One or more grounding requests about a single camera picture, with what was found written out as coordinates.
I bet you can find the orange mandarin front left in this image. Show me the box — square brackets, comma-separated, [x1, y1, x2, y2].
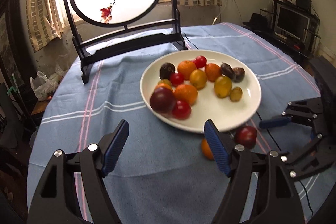
[154, 83, 173, 92]

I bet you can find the yellow kumquat centre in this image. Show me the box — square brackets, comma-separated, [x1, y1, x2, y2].
[189, 69, 208, 90]

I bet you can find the dark water chestnut right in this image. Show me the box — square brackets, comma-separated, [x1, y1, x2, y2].
[232, 67, 245, 83]

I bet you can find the black monitor on shelf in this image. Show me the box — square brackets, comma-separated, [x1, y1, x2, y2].
[272, 0, 319, 44]

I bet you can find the dark water chestnut left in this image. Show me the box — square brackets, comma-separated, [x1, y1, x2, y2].
[159, 63, 175, 80]

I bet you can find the orange mandarin centre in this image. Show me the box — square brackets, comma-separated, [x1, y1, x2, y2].
[174, 84, 198, 106]

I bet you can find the white plastic bag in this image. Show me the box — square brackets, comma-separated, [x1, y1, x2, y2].
[30, 64, 68, 101]

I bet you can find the large dark red plum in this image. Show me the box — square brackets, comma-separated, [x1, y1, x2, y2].
[150, 87, 176, 114]

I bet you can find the orange mandarin back right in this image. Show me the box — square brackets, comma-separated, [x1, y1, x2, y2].
[205, 63, 222, 83]

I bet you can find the small yellow-green fruit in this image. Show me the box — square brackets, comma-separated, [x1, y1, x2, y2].
[230, 86, 243, 102]

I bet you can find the red cherry tomato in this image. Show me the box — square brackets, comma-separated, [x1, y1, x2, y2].
[171, 100, 191, 120]
[193, 56, 207, 69]
[170, 72, 185, 87]

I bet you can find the round bird painting screen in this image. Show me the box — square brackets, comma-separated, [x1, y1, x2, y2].
[63, 0, 186, 84]

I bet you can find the orange mandarin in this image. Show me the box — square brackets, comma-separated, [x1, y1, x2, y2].
[177, 60, 197, 81]
[205, 63, 222, 83]
[154, 83, 173, 92]
[174, 84, 198, 106]

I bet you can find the yellow lemon fruit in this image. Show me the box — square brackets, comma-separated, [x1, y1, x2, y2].
[214, 76, 232, 98]

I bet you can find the blue striped tablecloth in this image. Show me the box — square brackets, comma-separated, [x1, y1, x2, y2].
[27, 23, 318, 223]

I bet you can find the small orange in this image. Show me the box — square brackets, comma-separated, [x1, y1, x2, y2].
[201, 138, 214, 161]

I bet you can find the red cherry tomato back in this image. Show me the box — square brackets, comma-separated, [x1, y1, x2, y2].
[193, 56, 207, 69]

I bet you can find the white round plate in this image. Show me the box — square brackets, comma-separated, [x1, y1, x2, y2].
[139, 50, 262, 134]

